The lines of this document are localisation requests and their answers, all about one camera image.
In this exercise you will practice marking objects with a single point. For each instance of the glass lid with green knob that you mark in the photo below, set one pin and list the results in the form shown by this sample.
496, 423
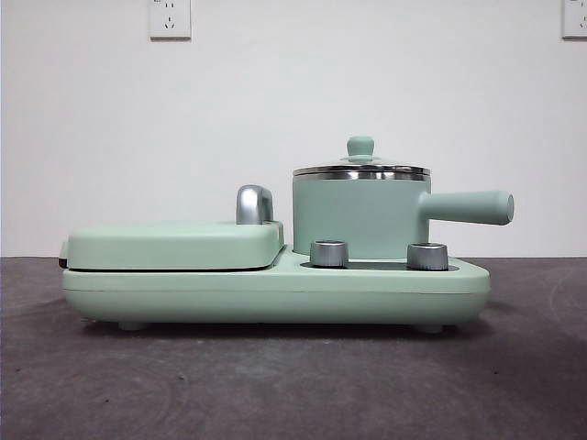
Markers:
361, 146

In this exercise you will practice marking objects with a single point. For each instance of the silver control knob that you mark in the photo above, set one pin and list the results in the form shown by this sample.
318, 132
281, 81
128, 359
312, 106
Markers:
328, 253
427, 256

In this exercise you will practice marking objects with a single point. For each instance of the mint green breakfast machine base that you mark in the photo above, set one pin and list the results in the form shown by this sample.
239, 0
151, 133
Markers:
229, 293

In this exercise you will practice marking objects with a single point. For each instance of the mint green grill cover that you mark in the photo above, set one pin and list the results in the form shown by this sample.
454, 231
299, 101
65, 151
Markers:
174, 243

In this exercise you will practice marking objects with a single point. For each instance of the white wall socket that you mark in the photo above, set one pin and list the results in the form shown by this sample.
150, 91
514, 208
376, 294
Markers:
169, 20
575, 20

